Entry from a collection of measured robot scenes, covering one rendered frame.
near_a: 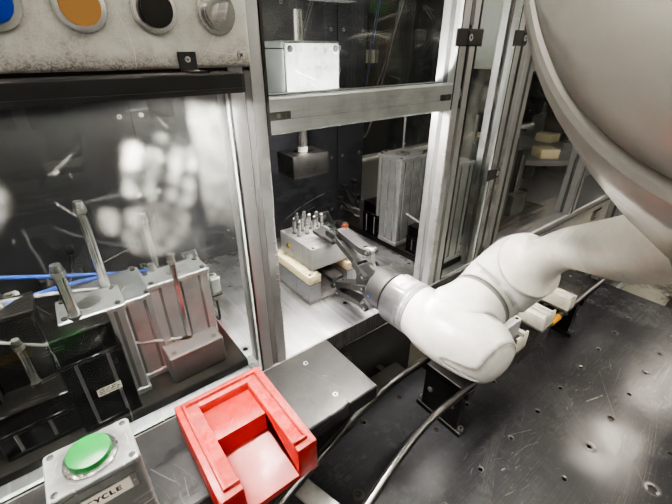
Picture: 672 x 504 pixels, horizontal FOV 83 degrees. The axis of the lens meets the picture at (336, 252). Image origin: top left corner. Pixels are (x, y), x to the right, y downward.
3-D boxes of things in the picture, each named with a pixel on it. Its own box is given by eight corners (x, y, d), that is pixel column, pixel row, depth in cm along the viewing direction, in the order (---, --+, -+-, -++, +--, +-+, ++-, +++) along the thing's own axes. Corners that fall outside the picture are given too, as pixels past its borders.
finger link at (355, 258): (362, 282, 71) (364, 278, 69) (329, 240, 75) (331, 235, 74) (377, 275, 73) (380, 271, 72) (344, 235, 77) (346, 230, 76)
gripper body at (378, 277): (406, 307, 71) (372, 285, 78) (410, 268, 67) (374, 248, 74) (377, 322, 67) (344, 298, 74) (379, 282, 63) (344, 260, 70)
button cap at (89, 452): (73, 489, 36) (66, 477, 35) (67, 457, 39) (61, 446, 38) (119, 464, 38) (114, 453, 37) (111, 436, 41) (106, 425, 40)
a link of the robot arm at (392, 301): (439, 278, 64) (412, 264, 68) (401, 298, 59) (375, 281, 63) (432, 321, 68) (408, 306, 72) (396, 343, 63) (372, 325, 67)
